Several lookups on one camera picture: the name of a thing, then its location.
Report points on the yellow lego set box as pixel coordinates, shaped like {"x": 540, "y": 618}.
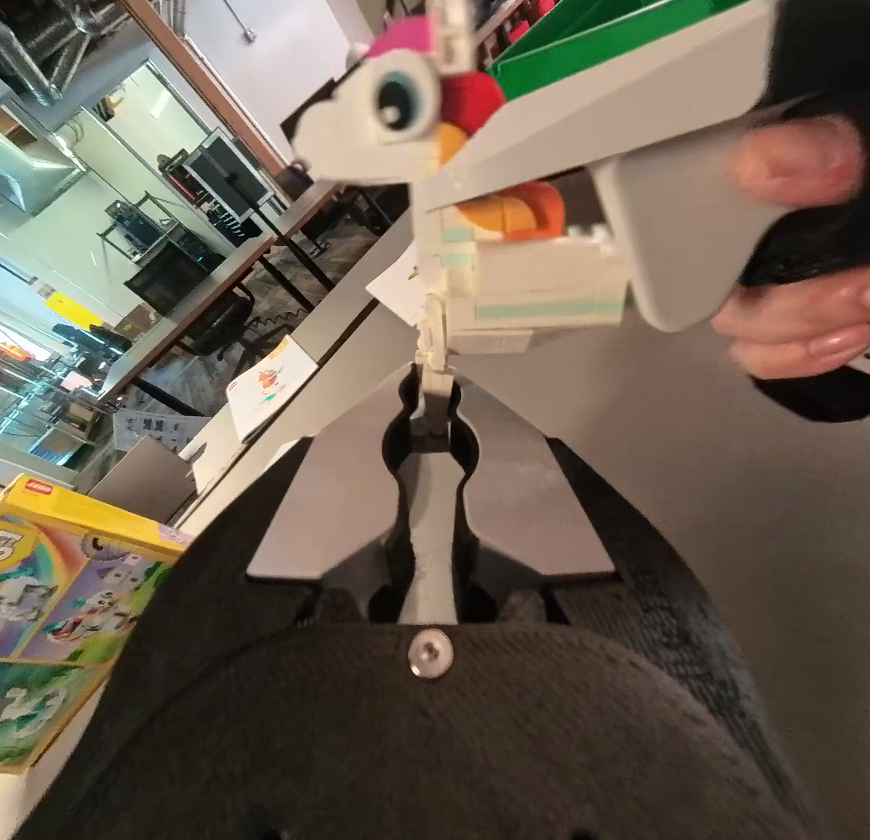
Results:
{"x": 68, "y": 582}

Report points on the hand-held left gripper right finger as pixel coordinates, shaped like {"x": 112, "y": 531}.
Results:
{"x": 537, "y": 514}

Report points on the person's right hand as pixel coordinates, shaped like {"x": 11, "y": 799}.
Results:
{"x": 795, "y": 167}

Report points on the instruction booklet orange animal cover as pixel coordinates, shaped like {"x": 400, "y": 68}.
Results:
{"x": 272, "y": 384}

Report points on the white lego unicorn model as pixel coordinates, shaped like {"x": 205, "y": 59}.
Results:
{"x": 544, "y": 283}

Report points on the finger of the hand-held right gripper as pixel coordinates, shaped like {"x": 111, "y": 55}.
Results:
{"x": 612, "y": 106}

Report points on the black office chair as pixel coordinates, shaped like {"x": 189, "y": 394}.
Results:
{"x": 217, "y": 323}

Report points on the grey printed paper sheet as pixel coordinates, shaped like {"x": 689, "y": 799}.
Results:
{"x": 153, "y": 429}

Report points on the black equipment case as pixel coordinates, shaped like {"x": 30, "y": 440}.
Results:
{"x": 224, "y": 174}

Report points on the green plastic bin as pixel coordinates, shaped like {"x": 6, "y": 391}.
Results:
{"x": 612, "y": 31}

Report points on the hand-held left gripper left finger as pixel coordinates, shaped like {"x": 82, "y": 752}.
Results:
{"x": 326, "y": 500}

